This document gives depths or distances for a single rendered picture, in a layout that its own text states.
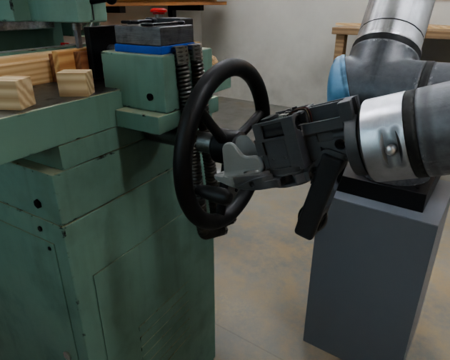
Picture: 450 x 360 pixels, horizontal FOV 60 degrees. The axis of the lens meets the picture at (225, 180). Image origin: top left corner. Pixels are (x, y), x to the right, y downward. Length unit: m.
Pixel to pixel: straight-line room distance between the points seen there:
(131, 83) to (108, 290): 0.39
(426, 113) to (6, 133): 0.49
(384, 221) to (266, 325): 0.61
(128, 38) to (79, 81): 0.11
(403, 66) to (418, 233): 0.62
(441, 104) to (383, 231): 0.73
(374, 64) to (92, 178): 0.46
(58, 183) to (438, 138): 0.51
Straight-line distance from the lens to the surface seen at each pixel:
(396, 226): 1.09
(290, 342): 1.43
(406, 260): 1.13
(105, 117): 0.68
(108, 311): 0.83
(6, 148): 0.59
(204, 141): 0.67
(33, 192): 0.70
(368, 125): 0.41
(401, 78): 0.53
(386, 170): 0.42
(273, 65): 4.35
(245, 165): 0.50
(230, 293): 1.59
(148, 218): 0.82
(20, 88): 0.61
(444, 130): 0.40
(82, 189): 0.68
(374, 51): 0.55
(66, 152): 0.65
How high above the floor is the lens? 1.04
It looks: 24 degrees down
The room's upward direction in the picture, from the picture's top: straight up
